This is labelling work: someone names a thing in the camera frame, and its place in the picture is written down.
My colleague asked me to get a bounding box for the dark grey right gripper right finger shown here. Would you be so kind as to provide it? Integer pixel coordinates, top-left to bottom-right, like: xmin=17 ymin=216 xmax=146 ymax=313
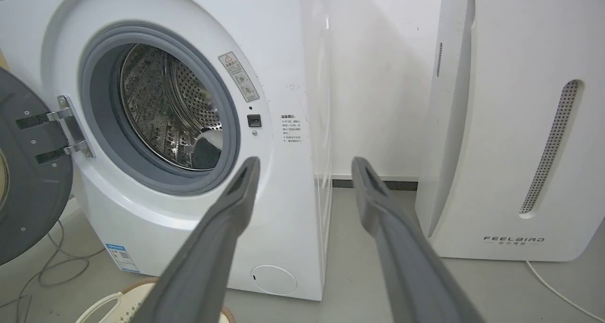
xmin=351 ymin=157 xmax=485 ymax=323

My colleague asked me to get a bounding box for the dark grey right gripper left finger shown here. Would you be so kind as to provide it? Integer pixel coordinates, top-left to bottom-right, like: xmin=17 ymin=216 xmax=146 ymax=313
xmin=131 ymin=157 xmax=261 ymax=323

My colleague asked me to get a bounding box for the white laundry basket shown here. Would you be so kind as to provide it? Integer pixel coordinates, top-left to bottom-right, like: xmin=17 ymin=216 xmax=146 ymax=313
xmin=75 ymin=277 xmax=236 ymax=323

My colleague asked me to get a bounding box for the white front-load washing machine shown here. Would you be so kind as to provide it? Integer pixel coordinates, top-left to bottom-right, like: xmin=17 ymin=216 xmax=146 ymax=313
xmin=0 ymin=0 xmax=333 ymax=301

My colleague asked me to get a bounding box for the grey washing machine door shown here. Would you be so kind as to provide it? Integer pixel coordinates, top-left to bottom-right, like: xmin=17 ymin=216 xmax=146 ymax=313
xmin=0 ymin=67 xmax=74 ymax=266

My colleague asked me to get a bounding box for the dark garment inside drum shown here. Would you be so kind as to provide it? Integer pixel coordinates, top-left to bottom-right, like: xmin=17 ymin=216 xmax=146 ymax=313
xmin=188 ymin=130 xmax=223 ymax=171

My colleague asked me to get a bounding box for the white Feelbird air purifier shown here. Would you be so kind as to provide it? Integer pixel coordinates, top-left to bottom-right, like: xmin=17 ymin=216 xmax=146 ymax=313
xmin=415 ymin=0 xmax=605 ymax=262

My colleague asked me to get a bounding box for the grey floor cable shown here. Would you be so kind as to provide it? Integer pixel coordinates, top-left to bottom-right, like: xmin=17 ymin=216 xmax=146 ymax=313
xmin=0 ymin=219 xmax=105 ymax=323

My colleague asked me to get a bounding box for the white power cord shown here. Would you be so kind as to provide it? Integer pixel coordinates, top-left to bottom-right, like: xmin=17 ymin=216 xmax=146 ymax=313
xmin=526 ymin=260 xmax=605 ymax=323

